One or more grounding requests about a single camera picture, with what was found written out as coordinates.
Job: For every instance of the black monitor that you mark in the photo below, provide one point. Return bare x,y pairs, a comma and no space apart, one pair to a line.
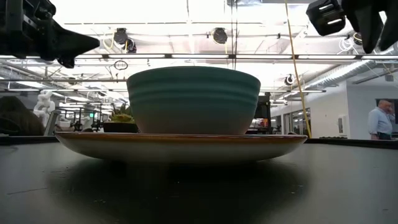
264,107

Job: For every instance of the teal ribbed bowl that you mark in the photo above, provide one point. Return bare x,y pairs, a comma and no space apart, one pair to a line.
192,99

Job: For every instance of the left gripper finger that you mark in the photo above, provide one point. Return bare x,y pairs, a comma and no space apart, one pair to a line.
68,43

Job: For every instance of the person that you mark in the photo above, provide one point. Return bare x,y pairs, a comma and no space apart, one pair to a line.
379,121
18,119

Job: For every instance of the green succulent plant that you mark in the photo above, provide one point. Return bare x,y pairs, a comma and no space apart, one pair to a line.
122,118

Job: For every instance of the long ceiling light strip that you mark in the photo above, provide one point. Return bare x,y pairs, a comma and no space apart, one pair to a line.
199,56

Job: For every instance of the pink ceramic plate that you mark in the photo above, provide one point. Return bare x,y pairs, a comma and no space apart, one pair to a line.
180,149

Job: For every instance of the silver air duct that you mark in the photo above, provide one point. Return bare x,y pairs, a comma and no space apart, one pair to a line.
339,74

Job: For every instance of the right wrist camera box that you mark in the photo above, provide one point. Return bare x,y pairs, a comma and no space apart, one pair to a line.
326,18

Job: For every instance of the black plant pot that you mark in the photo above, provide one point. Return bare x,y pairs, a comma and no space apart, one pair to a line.
119,127

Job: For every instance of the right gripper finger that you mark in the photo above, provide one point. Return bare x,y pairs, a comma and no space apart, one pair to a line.
367,21
391,28

